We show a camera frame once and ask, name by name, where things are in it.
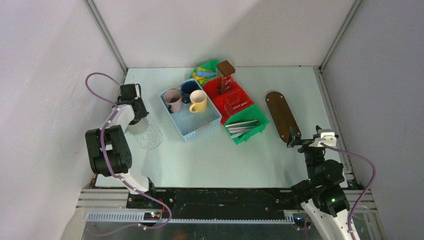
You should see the grey ceramic mug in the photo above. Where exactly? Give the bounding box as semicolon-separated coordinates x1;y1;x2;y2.
127;117;149;136

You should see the pink ceramic mug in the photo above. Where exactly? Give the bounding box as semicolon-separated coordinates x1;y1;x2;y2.
163;89;183;114

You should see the green bin with toothbrushes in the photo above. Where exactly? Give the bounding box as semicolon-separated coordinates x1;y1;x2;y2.
223;104;270;145

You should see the clear glass rectangular container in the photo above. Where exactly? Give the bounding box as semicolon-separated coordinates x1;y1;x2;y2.
222;87;253;116

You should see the light blue plastic basket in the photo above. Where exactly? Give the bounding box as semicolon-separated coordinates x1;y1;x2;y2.
159;88;222;142

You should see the glass jar with brown lid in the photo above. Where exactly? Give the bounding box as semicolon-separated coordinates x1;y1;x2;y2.
216;60;236;94

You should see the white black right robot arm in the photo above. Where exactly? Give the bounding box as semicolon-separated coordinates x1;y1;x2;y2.
287;126;359;240

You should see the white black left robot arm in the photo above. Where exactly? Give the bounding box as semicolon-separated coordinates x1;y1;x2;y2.
85;83;158;208

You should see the brown oval wooden tray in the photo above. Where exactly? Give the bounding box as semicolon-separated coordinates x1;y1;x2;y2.
265;91;302;144

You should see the clear textured glass tray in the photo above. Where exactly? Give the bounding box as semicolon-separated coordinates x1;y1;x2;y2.
134;114;163;150

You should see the yellow toothpaste tube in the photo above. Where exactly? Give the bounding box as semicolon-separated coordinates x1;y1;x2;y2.
191;72;207;82

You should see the blue toothpaste tube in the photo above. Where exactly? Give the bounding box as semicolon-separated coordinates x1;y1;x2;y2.
195;71;216;78

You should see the green bin with toothpaste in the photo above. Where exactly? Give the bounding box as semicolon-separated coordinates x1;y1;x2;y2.
189;59;219;86

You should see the dark blue ceramic mug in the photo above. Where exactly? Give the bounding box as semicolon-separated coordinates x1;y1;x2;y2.
180;80;199;104

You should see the yellow ceramic mug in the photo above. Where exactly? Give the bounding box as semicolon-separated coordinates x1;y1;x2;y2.
189;90;208;113

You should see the red plastic bin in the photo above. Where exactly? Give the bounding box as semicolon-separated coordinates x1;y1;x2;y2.
202;75;254;125

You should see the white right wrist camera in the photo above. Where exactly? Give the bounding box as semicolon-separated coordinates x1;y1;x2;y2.
308;131;339;148

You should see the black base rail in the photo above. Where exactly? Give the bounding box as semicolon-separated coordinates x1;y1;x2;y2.
126;187;302;221

